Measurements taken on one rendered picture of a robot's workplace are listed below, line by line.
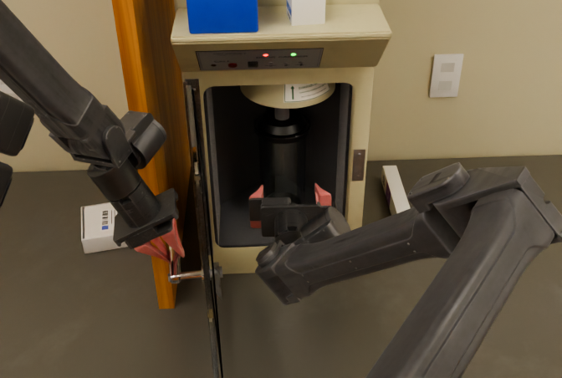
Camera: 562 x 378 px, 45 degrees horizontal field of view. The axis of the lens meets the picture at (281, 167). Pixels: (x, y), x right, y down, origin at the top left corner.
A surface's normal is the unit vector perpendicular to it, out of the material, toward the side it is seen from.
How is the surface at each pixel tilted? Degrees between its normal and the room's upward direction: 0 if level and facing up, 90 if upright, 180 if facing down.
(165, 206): 24
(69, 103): 76
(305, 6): 90
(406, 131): 90
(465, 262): 42
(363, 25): 0
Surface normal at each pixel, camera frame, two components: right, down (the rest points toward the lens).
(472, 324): 0.49, -0.26
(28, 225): 0.00, -0.83
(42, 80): 0.87, 0.18
